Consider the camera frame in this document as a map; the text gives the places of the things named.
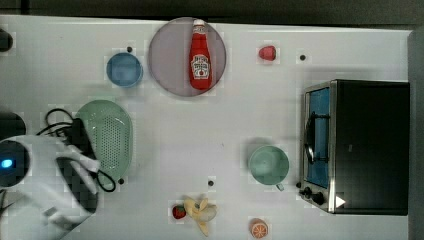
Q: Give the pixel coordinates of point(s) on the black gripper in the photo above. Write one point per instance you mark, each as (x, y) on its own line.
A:
(77, 136)

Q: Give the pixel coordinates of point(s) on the green oval strainer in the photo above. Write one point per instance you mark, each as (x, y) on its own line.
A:
(109, 128)

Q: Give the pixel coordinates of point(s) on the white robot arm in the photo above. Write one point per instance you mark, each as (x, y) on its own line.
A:
(48, 184)

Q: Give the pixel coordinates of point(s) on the blue bowl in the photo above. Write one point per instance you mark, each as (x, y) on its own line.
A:
(124, 70)

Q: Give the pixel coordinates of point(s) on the black round object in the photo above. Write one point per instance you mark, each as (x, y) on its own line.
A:
(6, 41)

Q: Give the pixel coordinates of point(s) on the red toy strawberry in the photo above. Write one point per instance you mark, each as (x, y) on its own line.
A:
(178, 212)

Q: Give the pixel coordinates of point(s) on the grey round plate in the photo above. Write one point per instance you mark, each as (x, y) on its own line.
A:
(168, 56)

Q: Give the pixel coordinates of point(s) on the red ketchup bottle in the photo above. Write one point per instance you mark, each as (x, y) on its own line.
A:
(200, 70)

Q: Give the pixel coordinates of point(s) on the peeled toy banana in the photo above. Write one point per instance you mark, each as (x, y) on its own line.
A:
(201, 212)

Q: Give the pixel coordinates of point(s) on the green mug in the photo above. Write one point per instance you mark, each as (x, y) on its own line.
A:
(269, 165)

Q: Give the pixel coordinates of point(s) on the toy orange half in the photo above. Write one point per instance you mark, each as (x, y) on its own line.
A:
(258, 228)

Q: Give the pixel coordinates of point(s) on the pink toy fruit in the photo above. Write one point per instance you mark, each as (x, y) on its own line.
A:
(267, 53)

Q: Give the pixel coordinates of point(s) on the silver toaster oven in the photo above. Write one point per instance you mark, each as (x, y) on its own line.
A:
(355, 147)

